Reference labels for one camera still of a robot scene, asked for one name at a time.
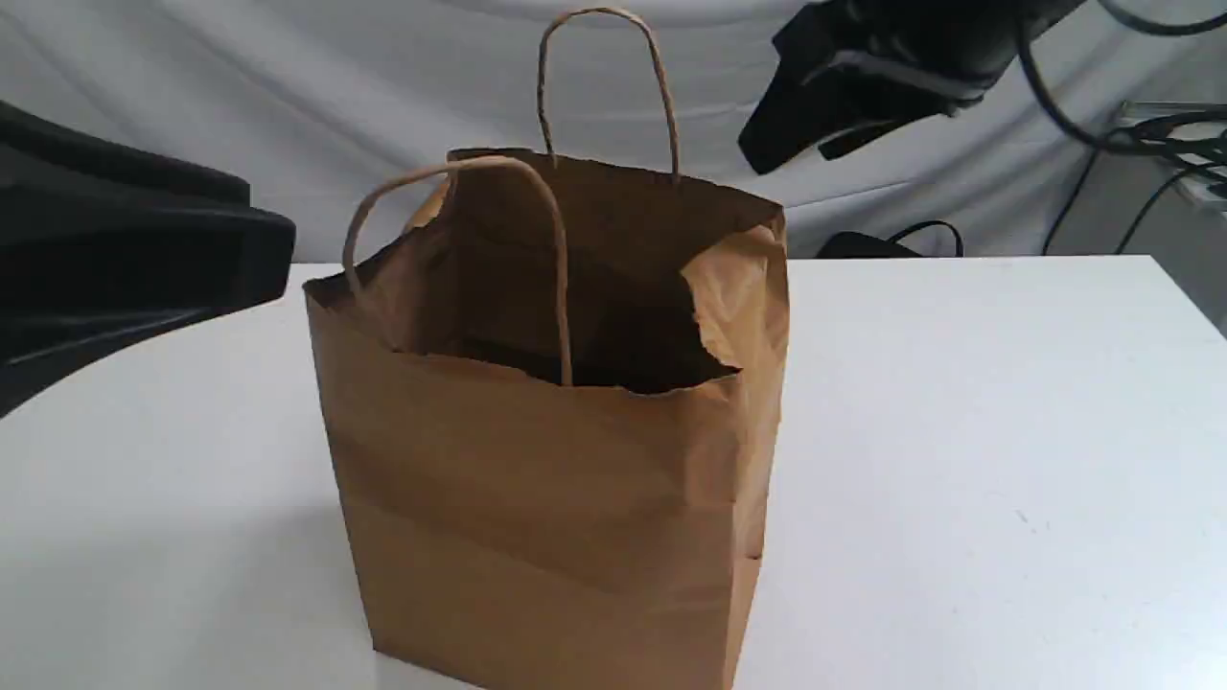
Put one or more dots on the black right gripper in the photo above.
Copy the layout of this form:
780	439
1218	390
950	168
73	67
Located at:
850	72

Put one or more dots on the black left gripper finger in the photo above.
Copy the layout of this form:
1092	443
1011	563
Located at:
104	245

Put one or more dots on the brown paper bag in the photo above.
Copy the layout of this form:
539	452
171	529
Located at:
552	390

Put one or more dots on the black object behind table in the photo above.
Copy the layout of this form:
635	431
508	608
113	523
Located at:
852	246

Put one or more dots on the grey backdrop cloth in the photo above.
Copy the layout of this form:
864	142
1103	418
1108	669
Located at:
315	102

